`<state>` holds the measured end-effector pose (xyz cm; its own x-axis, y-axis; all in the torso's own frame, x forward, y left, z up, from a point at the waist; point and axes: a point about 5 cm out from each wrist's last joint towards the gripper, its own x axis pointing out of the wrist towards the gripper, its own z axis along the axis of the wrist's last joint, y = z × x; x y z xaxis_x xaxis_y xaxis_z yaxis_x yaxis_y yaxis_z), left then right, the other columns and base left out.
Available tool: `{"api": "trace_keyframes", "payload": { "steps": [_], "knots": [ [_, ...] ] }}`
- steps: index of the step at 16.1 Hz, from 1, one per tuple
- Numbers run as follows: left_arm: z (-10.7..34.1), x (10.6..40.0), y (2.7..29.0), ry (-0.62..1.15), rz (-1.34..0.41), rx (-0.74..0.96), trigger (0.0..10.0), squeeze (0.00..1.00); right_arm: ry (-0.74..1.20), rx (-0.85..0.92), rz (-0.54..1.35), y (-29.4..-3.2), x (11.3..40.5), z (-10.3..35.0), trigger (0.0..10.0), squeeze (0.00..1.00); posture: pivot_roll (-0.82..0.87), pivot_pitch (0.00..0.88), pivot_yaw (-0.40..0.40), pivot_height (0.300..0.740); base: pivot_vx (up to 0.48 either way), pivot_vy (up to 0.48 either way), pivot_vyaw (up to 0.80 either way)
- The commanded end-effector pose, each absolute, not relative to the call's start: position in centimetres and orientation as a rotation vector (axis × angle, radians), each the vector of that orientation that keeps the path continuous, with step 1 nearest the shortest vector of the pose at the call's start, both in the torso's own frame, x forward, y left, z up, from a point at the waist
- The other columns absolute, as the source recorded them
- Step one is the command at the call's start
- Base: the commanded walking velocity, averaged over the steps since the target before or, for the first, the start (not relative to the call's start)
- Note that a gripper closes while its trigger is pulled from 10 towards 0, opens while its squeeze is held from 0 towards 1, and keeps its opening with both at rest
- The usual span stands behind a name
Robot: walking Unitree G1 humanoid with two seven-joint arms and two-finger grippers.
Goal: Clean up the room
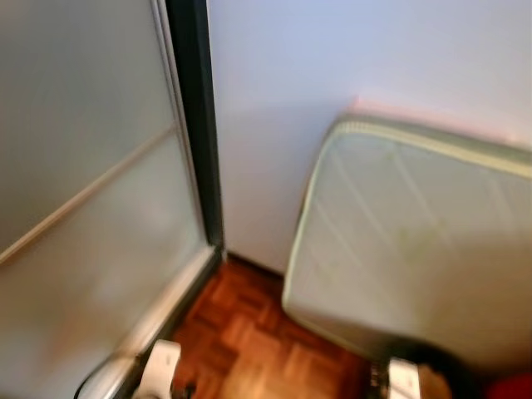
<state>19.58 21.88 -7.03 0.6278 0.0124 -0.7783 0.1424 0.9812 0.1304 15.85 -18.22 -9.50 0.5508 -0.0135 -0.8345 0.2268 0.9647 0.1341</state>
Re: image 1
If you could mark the black round bin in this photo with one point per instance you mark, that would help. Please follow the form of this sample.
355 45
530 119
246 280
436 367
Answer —
449 356

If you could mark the frosted glass sliding door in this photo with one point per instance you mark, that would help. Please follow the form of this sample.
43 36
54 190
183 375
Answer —
83 166

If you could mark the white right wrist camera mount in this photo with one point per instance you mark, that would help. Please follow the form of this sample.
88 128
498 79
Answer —
403 382

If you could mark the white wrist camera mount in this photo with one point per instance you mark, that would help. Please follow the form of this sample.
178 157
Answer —
403 382
160 370

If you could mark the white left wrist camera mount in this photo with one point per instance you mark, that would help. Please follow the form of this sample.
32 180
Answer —
160 370

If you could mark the black door frame post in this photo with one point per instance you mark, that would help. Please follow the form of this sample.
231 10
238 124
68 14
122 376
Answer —
198 125

